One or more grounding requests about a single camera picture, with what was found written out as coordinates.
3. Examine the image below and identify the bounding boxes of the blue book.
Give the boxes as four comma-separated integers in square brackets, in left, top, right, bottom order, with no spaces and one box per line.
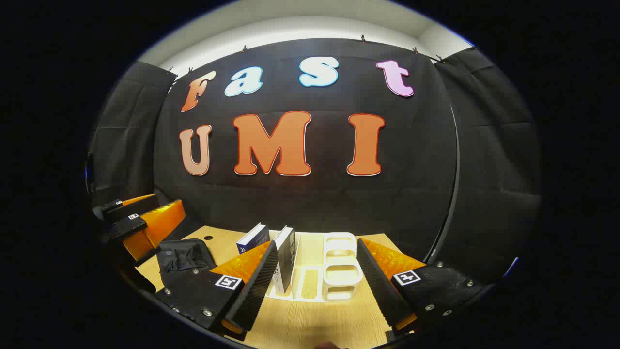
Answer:
[236,223,271,255]

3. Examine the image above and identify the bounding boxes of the white bookshelf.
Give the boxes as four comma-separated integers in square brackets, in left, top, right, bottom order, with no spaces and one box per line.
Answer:
[265,232,364,303]

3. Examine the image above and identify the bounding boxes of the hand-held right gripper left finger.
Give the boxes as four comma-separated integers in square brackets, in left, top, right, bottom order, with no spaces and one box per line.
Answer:
[155,240,280,342]

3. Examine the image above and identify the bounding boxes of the black schoolbag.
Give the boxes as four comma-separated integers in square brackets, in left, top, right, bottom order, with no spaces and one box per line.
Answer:
[156,238,217,287]

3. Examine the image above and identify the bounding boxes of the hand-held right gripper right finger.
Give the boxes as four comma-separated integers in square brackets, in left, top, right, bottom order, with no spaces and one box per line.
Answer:
[356,238,486,340]

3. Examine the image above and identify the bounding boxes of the grey portrait cover book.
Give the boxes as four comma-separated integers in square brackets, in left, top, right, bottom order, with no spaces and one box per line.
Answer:
[273,226,297,295]

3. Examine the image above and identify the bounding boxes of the black backdrop cloth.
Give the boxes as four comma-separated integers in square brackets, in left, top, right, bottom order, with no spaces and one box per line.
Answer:
[89,38,542,284]

